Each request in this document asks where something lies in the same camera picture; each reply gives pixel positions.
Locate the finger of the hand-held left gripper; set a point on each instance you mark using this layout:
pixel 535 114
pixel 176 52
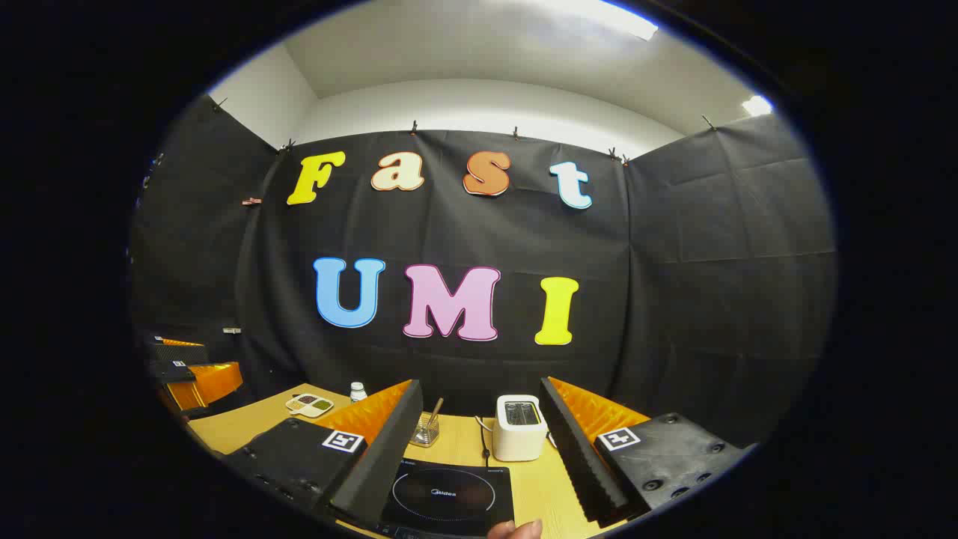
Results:
pixel 213 382
pixel 176 353

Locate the long ceiling light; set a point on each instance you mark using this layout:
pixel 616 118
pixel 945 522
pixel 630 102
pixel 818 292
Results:
pixel 599 15

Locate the small clear utensil holder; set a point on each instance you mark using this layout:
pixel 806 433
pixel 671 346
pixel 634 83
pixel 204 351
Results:
pixel 424 433

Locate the black backdrop cloth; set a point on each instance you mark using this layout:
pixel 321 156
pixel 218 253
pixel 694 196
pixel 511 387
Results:
pixel 673 299

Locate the wooden spoon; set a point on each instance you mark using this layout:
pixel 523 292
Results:
pixel 435 408

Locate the white drink bottle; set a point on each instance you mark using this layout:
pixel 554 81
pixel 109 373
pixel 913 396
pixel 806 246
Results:
pixel 358 392

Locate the black induction cooktop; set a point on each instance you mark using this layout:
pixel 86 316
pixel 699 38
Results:
pixel 449 494

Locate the small ceiling light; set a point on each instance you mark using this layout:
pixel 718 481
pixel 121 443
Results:
pixel 757 105

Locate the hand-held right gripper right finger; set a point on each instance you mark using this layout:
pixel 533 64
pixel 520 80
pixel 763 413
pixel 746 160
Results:
pixel 580 464

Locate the white toaster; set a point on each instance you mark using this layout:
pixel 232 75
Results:
pixel 518 438

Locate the white divided bean plate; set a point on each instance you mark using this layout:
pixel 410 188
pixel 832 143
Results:
pixel 309 405

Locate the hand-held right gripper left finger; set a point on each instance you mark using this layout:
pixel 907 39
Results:
pixel 382 464

